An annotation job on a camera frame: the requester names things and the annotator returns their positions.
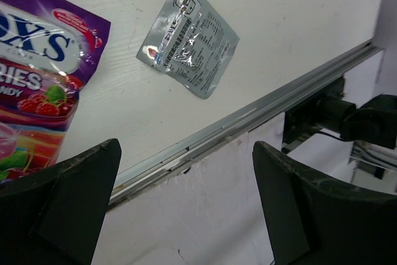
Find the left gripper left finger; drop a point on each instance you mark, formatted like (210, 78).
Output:
(55, 216)

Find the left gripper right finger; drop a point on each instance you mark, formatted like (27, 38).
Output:
(314, 218)

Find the purple Fox's candy bag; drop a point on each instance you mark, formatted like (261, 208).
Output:
(50, 49)

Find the grey sachet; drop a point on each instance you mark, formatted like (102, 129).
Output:
(190, 42)

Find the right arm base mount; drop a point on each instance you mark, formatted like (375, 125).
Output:
(326, 113)

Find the aluminium table frame rail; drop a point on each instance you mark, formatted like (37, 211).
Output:
(158, 166)

